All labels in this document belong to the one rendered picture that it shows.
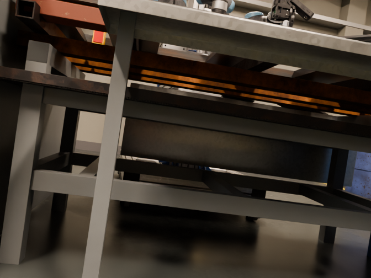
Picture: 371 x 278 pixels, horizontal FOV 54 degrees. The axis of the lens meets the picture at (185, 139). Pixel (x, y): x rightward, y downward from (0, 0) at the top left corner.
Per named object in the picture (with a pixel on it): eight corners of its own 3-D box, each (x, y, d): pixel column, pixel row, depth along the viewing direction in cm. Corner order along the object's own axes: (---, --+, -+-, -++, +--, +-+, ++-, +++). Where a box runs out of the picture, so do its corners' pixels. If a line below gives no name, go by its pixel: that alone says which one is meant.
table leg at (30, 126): (18, 265, 111) (49, 43, 110) (-2, 262, 111) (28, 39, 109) (24, 257, 117) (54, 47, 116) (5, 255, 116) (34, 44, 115)
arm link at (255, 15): (241, 36, 239) (244, 15, 238) (262, 38, 237) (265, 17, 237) (241, 30, 227) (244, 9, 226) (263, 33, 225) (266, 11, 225)
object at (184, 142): (351, 187, 207) (361, 125, 206) (120, 155, 190) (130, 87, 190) (347, 185, 211) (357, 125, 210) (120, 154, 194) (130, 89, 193)
